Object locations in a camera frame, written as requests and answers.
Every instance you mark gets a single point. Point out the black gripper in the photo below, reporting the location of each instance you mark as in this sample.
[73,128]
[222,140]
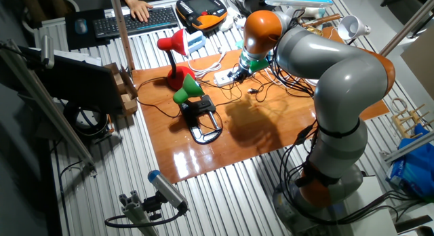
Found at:
[243,71]

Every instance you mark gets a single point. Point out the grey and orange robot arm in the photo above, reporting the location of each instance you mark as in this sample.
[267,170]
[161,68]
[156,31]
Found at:
[349,80]

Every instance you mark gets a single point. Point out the white power strip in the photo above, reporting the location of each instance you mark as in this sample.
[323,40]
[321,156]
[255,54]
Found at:
[222,79]

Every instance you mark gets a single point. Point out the green clamp desk lamp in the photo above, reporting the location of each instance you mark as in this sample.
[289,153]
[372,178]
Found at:
[188,90]

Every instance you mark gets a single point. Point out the white power adapter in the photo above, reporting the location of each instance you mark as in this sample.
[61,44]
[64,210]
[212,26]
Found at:
[240,23]

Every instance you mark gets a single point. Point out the red desk lamp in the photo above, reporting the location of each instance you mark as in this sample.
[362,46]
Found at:
[179,78]

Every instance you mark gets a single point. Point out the white and blue LED lamp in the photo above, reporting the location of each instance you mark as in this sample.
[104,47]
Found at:
[298,0]

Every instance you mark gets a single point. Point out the white shade desk lamp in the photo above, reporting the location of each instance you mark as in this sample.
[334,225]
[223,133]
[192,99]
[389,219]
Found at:
[351,27]

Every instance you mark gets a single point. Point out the bare person hand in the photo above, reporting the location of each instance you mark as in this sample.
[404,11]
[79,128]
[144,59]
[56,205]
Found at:
[139,8]

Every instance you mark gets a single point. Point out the white rounded object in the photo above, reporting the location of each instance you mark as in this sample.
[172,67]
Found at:
[226,23]

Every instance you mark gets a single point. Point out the black round device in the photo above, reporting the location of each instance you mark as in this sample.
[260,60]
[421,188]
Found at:
[254,0]

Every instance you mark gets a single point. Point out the robot teach pendant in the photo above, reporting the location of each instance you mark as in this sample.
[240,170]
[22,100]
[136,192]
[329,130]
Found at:
[200,5]

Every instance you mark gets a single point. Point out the gold foil bag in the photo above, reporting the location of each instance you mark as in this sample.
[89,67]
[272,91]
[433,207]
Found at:
[315,30]

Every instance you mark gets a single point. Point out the brown cardboard box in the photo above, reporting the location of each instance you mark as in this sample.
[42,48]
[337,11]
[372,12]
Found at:
[127,103]

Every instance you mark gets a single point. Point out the black keyboard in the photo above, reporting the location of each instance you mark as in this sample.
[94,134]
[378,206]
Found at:
[135,24]

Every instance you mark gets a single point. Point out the black monitor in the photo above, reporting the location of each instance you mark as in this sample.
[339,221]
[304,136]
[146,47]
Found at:
[84,83]

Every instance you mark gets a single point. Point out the grey computer mouse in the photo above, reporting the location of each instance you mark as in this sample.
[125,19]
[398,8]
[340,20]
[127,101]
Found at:
[81,25]

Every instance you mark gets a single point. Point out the black mouse pad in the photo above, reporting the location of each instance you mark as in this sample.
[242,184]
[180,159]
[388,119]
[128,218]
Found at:
[73,42]

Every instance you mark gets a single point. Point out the wooden rack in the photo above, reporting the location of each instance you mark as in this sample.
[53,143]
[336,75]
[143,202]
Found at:
[407,122]

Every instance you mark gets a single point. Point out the beige cardboard panel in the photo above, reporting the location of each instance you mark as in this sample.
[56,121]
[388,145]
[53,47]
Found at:
[420,59]

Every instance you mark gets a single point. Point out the slanted aluminium profile bar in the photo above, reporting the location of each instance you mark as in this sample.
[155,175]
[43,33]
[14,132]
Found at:
[51,108]

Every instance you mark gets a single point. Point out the blue plastic bag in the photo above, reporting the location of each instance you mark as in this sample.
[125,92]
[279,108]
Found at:
[417,168]

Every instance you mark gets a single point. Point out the silver camera with blue end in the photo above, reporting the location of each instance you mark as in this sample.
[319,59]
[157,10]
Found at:
[167,190]

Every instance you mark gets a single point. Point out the short aluminium camera stand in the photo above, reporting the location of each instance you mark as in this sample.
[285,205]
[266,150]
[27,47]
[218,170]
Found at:
[135,212]

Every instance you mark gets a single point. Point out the slanted aluminium post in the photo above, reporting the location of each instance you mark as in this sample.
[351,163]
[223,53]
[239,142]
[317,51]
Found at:
[407,29]

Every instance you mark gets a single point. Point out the silver camera on bar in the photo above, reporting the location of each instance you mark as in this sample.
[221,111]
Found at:
[47,51]

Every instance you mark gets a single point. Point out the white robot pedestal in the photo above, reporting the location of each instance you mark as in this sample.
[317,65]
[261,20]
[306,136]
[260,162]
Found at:
[373,222]

